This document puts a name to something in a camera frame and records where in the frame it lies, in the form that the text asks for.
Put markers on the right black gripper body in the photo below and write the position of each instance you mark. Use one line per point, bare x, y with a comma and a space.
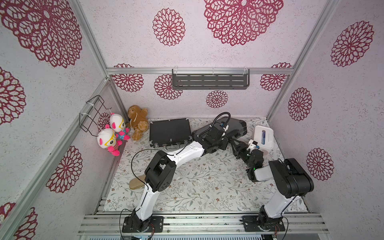
242, 150

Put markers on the grey hard poker case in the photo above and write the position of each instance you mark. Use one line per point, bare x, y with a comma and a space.
237, 128

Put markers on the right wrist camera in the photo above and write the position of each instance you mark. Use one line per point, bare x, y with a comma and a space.
253, 145

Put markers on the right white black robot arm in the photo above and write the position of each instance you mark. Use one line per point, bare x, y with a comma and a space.
292, 181

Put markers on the black wire wall basket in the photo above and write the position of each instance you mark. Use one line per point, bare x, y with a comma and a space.
88, 120

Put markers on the grey metal wall shelf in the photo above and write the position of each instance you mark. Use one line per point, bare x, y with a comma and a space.
210, 81

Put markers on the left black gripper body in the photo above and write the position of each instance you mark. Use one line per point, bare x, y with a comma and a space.
233, 127

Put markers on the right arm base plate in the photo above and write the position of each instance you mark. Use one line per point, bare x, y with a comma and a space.
264, 224

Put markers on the pink white plush doll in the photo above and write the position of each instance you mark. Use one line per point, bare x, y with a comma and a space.
107, 140
117, 123

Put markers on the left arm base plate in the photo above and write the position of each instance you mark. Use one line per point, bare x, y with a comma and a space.
135, 225

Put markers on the tan wooden oval piece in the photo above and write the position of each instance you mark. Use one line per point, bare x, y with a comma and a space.
137, 183

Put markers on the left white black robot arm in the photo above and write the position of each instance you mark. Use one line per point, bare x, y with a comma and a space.
161, 170

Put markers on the black flat poker case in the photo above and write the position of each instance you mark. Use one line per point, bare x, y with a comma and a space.
167, 133

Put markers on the upper pink white plush doll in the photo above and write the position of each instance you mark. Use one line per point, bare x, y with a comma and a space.
117, 123

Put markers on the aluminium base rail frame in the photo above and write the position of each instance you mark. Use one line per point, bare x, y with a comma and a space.
211, 224

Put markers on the lower pink white plush doll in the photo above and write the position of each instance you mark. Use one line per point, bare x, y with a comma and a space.
107, 140

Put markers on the white tissue box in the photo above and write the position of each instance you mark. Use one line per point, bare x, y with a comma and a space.
264, 137

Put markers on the brown teddy bear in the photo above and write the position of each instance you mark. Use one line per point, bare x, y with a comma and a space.
138, 121

